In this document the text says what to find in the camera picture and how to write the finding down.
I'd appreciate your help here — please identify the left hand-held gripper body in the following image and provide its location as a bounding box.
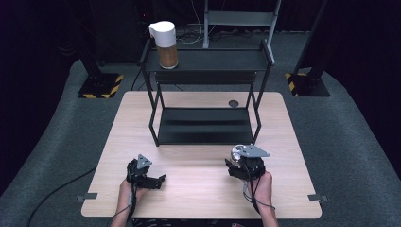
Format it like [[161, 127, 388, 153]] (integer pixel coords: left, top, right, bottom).
[[131, 153, 153, 187]]

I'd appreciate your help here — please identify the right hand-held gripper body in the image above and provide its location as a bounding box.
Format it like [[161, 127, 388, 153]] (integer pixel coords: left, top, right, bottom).
[[227, 143, 271, 182]]

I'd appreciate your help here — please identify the silver metal jar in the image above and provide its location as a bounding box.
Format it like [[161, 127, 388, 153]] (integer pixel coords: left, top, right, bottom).
[[230, 144, 248, 166]]

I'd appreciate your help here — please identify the black metal two-tier rack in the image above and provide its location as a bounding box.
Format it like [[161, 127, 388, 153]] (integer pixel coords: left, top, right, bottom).
[[138, 39, 275, 148]]

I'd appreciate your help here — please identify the glass jar with white lid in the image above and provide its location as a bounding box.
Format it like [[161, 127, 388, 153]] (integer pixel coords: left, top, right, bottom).
[[148, 20, 180, 70]]

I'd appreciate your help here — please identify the person's left hand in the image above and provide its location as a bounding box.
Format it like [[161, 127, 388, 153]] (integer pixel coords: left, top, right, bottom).
[[118, 179, 149, 202]]

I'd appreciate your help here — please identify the person's right hand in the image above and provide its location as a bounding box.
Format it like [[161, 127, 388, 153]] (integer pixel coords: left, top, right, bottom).
[[247, 169, 274, 203]]

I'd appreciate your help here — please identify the black stand with striped base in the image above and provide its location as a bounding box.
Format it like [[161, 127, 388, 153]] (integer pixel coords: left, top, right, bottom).
[[74, 31, 125, 99], [285, 0, 331, 97]]

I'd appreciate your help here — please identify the grey table edge bracket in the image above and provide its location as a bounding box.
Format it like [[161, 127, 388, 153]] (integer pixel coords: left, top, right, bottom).
[[76, 192, 98, 203], [307, 193, 330, 203]]

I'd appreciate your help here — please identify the black floor cable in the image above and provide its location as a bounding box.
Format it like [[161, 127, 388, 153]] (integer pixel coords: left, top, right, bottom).
[[27, 166, 97, 227]]

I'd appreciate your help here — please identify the white cable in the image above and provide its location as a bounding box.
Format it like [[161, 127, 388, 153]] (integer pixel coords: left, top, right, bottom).
[[176, 0, 218, 45]]

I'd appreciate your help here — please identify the grey metal frame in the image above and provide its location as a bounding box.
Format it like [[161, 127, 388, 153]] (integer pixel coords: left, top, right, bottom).
[[202, 0, 283, 64]]

